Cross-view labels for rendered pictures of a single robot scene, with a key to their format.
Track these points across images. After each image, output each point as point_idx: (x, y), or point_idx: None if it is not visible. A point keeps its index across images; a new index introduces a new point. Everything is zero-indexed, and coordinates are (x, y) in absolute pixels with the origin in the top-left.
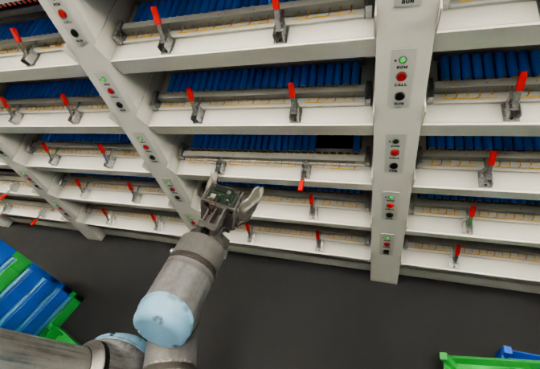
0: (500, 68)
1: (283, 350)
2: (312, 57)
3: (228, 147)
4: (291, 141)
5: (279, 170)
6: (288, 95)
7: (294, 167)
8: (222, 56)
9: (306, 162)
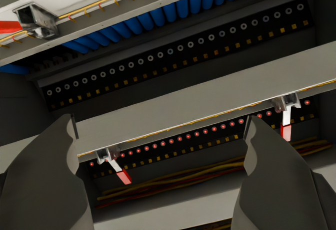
0: None
1: None
2: (109, 225)
3: None
4: (108, 35)
5: None
6: (132, 143)
7: (68, 6)
8: (217, 213)
9: (49, 38)
